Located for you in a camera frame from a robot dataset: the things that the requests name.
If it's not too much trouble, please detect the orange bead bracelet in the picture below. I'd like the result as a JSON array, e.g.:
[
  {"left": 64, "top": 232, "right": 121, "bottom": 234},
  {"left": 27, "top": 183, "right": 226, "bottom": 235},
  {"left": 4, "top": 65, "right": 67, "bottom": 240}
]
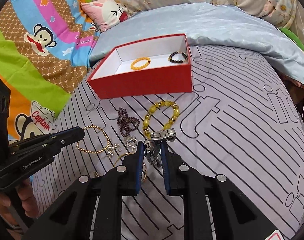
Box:
[{"left": 130, "top": 56, "right": 151, "bottom": 71}]

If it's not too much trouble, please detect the black bead bracelet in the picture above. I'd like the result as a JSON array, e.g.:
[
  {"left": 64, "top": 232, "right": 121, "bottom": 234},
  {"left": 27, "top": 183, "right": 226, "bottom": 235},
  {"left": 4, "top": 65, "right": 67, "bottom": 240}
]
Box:
[{"left": 168, "top": 50, "right": 189, "bottom": 65}]

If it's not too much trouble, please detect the red jewelry box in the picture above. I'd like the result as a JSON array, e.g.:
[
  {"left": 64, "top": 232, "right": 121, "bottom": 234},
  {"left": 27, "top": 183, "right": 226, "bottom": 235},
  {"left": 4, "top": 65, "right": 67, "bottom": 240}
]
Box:
[{"left": 87, "top": 34, "right": 192, "bottom": 99}]

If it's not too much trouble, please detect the person's left hand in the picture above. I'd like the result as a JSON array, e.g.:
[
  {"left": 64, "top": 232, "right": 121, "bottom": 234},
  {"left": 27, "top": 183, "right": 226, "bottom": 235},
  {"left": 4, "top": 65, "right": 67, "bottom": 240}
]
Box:
[{"left": 0, "top": 179, "right": 39, "bottom": 229}]

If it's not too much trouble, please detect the grey striped bed cover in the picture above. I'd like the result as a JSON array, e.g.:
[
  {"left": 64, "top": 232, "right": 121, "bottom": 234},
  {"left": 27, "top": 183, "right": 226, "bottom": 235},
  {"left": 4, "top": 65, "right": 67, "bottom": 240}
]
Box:
[{"left": 33, "top": 46, "right": 304, "bottom": 239}]

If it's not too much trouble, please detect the colourful monkey cartoon bedsheet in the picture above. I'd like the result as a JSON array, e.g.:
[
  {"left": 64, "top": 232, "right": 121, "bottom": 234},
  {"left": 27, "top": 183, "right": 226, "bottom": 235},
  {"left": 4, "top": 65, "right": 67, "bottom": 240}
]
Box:
[{"left": 0, "top": 0, "right": 99, "bottom": 141}]

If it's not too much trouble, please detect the pink cat cushion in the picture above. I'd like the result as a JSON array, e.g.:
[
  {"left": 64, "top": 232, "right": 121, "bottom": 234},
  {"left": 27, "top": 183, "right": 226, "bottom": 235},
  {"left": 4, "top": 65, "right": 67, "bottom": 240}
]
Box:
[{"left": 81, "top": 0, "right": 128, "bottom": 32}]

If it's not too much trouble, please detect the green plastic object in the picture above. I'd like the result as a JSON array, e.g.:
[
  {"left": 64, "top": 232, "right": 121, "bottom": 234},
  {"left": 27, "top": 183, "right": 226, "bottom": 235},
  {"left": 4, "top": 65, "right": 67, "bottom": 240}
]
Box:
[{"left": 279, "top": 28, "right": 304, "bottom": 52}]

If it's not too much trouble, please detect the light blue folded blanket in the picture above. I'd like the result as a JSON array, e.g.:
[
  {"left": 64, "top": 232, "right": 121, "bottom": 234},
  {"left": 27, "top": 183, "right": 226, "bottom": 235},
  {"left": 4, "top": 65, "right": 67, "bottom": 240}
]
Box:
[{"left": 89, "top": 3, "right": 304, "bottom": 85}]

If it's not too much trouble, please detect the gold bead bracelet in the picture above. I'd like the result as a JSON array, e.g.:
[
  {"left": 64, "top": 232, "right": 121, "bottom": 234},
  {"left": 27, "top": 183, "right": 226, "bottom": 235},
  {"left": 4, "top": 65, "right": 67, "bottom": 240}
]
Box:
[{"left": 75, "top": 125, "right": 111, "bottom": 155}]

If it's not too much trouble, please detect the dark garnet bead necklace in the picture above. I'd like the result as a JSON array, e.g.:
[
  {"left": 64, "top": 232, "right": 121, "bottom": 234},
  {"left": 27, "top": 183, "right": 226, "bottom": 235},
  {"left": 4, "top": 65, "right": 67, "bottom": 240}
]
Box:
[{"left": 116, "top": 107, "right": 141, "bottom": 138}]

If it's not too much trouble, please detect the silver chain bracelet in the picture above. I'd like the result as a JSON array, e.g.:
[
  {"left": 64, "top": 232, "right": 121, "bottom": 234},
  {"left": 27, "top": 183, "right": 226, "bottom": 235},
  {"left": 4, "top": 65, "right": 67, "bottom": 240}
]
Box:
[{"left": 106, "top": 135, "right": 139, "bottom": 158}]

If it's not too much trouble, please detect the yellow chunky bead bracelet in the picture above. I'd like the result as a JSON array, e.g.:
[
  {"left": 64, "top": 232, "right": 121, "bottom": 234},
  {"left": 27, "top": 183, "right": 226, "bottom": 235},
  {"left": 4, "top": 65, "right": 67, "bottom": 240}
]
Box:
[{"left": 142, "top": 100, "right": 181, "bottom": 139}]

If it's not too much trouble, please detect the white hanging cord switch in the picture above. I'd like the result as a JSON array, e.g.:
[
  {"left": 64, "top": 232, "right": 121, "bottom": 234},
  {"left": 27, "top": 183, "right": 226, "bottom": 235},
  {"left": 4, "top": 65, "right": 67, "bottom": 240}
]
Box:
[{"left": 295, "top": 1, "right": 304, "bottom": 38}]

